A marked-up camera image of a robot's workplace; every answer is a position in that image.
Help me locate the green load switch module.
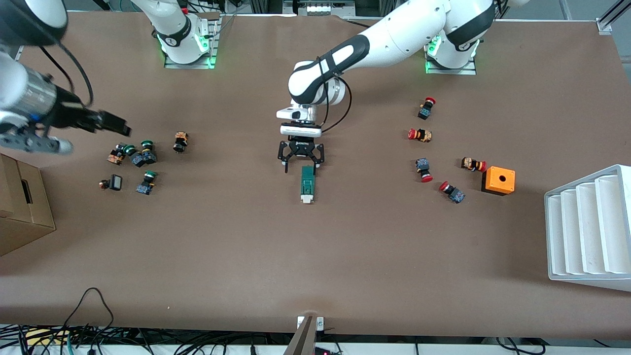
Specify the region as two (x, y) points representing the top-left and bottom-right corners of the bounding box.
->
(300, 166), (316, 205)

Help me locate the brown cardboard box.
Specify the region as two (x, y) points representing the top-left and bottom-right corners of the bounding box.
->
(0, 154), (57, 257)

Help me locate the yellow tag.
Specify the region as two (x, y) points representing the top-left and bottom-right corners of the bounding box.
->
(24, 328), (70, 347)

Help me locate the white stepped tray rack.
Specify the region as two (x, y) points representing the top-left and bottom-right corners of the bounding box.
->
(544, 164), (631, 293)

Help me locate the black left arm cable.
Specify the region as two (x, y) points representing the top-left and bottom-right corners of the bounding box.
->
(317, 56), (352, 134)

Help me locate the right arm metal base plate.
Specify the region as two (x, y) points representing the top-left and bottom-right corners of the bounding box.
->
(164, 14), (220, 70)

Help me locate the black looped cable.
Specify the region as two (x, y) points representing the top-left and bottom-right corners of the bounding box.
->
(63, 287), (115, 330)

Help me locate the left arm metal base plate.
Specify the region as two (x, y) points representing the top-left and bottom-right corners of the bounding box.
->
(424, 24), (478, 76)

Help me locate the orange button enclosure box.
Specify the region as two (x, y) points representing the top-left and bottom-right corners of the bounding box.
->
(481, 166), (516, 197)

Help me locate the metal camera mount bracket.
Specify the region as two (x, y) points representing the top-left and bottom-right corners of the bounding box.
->
(283, 315), (326, 355)

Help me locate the black cable bundle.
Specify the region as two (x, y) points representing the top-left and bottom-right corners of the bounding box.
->
(0, 323), (296, 355)

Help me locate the aluminium frame rail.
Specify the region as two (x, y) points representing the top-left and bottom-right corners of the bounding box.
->
(596, 0), (631, 36)

